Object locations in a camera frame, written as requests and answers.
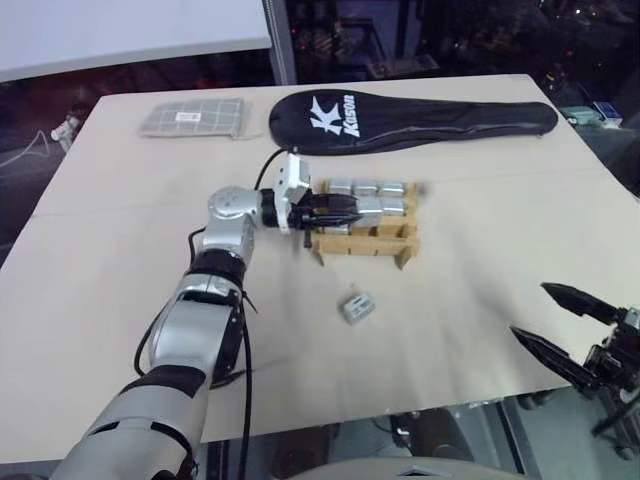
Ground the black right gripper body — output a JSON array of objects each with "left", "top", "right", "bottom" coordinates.
[{"left": 582, "top": 305, "right": 640, "bottom": 401}]

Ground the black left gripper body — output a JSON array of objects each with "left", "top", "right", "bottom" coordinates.
[{"left": 289, "top": 192, "right": 330, "bottom": 249}]

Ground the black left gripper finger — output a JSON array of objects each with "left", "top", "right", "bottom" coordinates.
[
  {"left": 312, "top": 211, "right": 359, "bottom": 227},
  {"left": 319, "top": 192, "right": 360, "bottom": 214}
]

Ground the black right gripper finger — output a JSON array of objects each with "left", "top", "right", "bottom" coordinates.
[
  {"left": 508, "top": 324, "right": 595, "bottom": 399},
  {"left": 541, "top": 282, "right": 620, "bottom": 322}
]

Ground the small wooden pallet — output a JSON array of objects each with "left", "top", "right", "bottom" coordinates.
[{"left": 311, "top": 178, "right": 422, "bottom": 272}]

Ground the black Kason racket bag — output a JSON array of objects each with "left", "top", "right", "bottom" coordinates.
[{"left": 268, "top": 91, "right": 559, "bottom": 157}]

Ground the grey checked folded cloth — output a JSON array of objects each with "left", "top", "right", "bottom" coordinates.
[{"left": 136, "top": 96, "right": 255, "bottom": 141}]

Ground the blue and white box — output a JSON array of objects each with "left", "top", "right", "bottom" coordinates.
[{"left": 593, "top": 99, "right": 625, "bottom": 127}]

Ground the small white figure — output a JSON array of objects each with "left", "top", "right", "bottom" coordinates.
[{"left": 49, "top": 111, "right": 84, "bottom": 147}]

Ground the white board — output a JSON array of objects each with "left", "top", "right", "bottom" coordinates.
[{"left": 0, "top": 0, "right": 272, "bottom": 84}]

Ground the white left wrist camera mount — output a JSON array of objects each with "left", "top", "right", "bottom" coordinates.
[{"left": 277, "top": 153, "right": 314, "bottom": 235}]

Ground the grey metal post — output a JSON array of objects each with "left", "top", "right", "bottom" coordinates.
[{"left": 261, "top": 0, "right": 299, "bottom": 87}]

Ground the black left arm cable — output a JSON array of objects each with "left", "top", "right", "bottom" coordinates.
[{"left": 137, "top": 148, "right": 296, "bottom": 475}]

